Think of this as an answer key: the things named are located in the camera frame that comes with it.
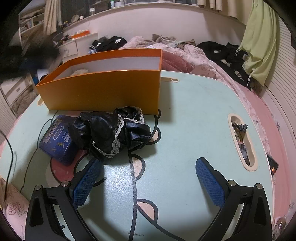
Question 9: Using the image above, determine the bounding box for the black lace-trimmed garment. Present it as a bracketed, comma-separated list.
[68, 106, 152, 160]

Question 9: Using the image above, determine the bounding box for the orange cardboard box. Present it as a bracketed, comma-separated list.
[36, 49, 163, 115]

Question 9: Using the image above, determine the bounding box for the brown fur pompom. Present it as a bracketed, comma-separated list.
[70, 68, 89, 77]

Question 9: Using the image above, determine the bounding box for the smartphone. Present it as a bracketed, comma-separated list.
[266, 154, 279, 177]

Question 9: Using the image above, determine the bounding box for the crumpled foil wrapper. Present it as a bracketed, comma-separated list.
[232, 122, 250, 166]

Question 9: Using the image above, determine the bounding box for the green cartoon folding table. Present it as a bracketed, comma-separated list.
[1, 71, 273, 240]

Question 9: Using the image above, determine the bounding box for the pink floral duvet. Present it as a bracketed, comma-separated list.
[121, 36, 238, 88]

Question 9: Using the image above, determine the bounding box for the black clothes pile right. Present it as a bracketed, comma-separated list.
[197, 41, 251, 90]

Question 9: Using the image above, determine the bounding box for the black clothes pile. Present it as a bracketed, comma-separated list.
[197, 41, 251, 90]
[88, 36, 127, 54]

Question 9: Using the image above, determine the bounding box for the green hanging garment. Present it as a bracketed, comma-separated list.
[237, 1, 278, 85]

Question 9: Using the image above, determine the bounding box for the white bedside drawer cabinet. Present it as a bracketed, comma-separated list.
[59, 33, 98, 63]

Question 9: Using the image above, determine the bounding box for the red cushion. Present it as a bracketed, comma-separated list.
[162, 51, 194, 73]

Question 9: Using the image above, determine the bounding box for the black clothes pile left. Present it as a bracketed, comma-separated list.
[88, 36, 127, 54]

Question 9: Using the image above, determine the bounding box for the orange tissue box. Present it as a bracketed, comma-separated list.
[71, 30, 90, 39]

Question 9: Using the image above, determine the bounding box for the beige knitted blanket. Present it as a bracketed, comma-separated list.
[151, 34, 197, 50]

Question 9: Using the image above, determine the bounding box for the beige curtain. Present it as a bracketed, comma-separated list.
[43, 0, 62, 35]

